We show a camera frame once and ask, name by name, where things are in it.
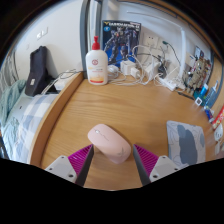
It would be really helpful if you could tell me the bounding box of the tan robot model figure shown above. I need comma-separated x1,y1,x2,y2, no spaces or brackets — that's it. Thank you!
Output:
184,58,213,94

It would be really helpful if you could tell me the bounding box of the red chip can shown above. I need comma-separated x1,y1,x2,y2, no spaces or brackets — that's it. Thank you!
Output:
211,105,224,130

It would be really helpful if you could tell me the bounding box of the large white charger block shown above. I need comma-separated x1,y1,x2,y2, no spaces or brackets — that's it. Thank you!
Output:
120,60,136,77

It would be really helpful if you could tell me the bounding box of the white wall switch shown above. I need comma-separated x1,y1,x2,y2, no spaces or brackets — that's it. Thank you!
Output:
36,27,49,40

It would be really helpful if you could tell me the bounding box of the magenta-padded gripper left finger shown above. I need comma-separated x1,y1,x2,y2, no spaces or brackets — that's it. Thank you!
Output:
44,143,95,187

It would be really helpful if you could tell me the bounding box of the black bag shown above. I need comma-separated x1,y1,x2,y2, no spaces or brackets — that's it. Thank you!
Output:
24,45,56,98

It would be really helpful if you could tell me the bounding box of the black ruler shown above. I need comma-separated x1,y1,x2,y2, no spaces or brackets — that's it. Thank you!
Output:
178,90,196,101

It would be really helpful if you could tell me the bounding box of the small white clock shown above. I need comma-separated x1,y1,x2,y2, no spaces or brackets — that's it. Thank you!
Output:
194,96,204,107

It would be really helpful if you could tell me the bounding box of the white power strip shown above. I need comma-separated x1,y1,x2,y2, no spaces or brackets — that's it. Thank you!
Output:
156,75,178,92

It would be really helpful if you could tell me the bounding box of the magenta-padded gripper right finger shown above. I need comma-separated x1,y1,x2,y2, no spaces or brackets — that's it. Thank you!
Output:
132,143,182,187

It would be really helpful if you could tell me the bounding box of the checked bed quilt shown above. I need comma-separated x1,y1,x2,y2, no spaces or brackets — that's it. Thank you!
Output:
1,93,61,164

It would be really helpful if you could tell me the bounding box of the blue spray bottle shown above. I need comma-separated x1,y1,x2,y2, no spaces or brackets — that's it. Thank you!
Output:
204,79,219,109

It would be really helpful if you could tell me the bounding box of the grey metal desk frame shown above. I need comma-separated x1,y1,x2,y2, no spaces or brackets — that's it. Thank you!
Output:
79,0,103,79

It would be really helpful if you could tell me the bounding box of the white wall socket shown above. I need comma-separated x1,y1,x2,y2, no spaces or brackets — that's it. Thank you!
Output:
143,33,159,49

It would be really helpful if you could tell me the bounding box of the grey blue printed mouse pad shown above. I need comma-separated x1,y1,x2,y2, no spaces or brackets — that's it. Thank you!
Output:
166,120,207,169

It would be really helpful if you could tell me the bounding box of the blue red flat pack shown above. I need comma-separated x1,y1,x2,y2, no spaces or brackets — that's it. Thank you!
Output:
203,106,214,123

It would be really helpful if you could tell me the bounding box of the pink computer mouse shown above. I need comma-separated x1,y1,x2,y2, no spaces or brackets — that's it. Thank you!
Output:
87,123,132,165

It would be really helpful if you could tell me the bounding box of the small white charger block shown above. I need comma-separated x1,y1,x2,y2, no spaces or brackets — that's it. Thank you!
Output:
130,67,141,79

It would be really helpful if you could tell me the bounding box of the blue robot model kit box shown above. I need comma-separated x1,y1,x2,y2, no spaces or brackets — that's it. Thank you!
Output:
101,19,142,68

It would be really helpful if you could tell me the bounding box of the white red-capped pump bottle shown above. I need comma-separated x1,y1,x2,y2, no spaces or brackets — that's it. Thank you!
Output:
85,35,109,86

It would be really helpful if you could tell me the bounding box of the white cable tangle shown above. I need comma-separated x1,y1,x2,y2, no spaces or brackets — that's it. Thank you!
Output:
108,44,168,87

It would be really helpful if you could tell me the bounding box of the teal blanket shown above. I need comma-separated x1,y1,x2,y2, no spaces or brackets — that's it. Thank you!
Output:
0,79,28,128

